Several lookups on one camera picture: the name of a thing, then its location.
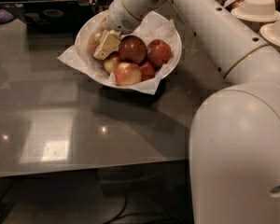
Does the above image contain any small red apple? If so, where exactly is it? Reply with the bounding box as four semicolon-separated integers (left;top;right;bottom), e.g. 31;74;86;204
140;61;155;81

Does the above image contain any white bowl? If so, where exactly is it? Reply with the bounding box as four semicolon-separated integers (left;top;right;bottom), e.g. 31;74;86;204
75;12;182;94

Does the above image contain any black cable on floor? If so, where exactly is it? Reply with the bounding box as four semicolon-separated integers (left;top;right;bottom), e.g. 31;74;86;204
102;189;190;224

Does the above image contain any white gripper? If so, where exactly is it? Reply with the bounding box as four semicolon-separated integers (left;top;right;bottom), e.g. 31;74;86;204
93;0;144;60

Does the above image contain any black laptop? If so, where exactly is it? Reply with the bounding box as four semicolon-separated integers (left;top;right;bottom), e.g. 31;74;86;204
0;0;95;33

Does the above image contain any white paper liner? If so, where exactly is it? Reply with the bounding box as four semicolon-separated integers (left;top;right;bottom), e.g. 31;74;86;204
58;11;182;95

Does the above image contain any pink-yellow front apple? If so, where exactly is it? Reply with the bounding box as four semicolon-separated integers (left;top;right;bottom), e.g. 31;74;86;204
115;62;142;87

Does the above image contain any dark red apple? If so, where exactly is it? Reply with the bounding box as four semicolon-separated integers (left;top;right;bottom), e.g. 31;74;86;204
87;29;104;55
119;35;147;63

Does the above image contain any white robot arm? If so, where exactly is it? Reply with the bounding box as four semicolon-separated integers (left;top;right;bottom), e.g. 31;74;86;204
107;0;280;224

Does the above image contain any dark cloth item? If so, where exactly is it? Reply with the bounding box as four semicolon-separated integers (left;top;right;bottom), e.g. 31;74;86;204
0;9;15;24

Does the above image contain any yellow-red small apple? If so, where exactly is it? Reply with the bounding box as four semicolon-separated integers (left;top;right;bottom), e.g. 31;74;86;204
104;52;121;74

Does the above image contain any red apple right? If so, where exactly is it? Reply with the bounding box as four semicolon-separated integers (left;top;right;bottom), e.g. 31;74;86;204
147;39;172;67

